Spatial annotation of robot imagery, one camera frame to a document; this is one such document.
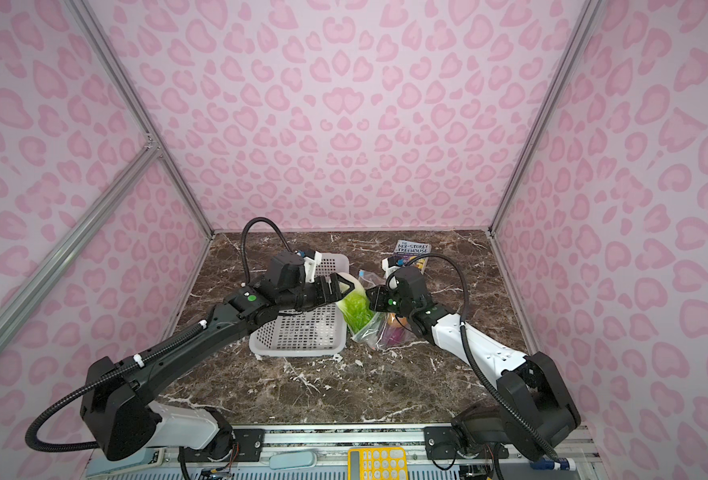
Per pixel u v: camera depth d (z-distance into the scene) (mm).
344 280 715
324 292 665
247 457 718
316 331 929
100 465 657
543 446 399
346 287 723
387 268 766
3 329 527
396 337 858
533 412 415
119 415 383
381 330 852
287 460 690
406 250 1103
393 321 788
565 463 690
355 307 767
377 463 695
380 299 733
